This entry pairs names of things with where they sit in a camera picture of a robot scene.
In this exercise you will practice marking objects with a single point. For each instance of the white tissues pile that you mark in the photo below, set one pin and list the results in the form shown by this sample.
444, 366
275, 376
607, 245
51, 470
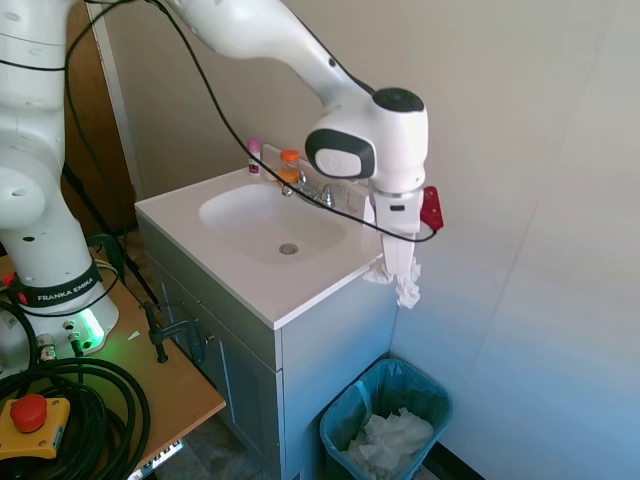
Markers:
395, 435

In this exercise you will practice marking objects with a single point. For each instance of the pink-cap small bottle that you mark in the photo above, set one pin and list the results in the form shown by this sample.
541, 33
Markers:
254, 157

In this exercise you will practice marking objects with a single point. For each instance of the white sink countertop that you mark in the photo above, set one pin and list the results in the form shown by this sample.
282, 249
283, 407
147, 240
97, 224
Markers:
310, 280

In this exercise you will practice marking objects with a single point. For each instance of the chrome sink faucet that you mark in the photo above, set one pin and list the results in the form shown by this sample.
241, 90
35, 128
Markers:
312, 192

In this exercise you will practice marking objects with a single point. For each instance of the black table clamp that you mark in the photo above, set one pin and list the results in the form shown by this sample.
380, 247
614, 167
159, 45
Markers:
172, 330

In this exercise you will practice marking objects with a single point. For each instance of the trash bin with teal liner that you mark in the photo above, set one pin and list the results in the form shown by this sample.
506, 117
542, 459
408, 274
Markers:
345, 415

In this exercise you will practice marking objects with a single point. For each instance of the orange-lid clear jar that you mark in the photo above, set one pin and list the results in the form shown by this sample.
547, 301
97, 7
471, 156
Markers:
289, 167

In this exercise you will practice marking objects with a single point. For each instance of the metal cabinet knob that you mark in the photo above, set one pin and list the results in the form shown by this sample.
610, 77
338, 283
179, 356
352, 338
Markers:
208, 340

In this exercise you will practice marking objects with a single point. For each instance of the wrist camera with red mount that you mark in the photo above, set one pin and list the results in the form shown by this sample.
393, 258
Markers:
432, 207

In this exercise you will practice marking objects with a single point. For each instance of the yellow emergency stop button box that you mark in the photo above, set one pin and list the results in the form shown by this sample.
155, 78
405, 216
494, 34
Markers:
50, 425

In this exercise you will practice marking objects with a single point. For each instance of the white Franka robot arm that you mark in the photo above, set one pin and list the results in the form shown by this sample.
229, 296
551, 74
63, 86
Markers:
300, 50

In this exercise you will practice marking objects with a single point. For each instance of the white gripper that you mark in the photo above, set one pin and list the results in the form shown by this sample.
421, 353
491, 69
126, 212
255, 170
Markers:
397, 225

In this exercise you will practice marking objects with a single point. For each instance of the grey vanity cabinet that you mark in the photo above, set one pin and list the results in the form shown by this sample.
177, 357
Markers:
335, 360

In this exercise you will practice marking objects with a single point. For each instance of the metal sink drain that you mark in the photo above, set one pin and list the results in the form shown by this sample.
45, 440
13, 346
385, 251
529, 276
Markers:
288, 248

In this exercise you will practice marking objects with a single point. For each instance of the white tissue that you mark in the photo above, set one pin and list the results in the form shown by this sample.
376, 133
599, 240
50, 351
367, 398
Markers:
407, 290

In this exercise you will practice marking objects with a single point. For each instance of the brown wooden door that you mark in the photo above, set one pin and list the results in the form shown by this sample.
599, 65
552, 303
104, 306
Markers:
100, 150

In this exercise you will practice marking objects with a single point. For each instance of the black wall baseboard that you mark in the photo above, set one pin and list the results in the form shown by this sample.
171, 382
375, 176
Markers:
457, 462

